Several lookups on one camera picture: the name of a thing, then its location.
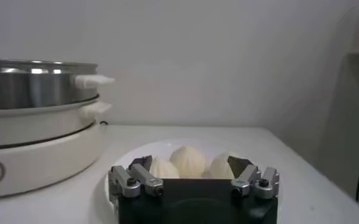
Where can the white electric cooker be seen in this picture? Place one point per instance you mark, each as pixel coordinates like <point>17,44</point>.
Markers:
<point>45,152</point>

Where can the white round plate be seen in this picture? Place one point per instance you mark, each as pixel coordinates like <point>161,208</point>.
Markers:
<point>154,149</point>

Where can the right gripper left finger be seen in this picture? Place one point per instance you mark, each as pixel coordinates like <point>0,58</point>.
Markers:
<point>132,182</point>

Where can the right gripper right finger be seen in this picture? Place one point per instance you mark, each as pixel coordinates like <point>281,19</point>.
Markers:
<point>258,182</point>

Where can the white steamed baozi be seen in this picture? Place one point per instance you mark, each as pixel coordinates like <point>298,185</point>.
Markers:
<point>187,162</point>
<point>164,170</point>
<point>220,169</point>

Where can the stainless steel steamer basket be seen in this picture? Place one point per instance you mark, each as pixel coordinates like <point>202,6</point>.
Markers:
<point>30,85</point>

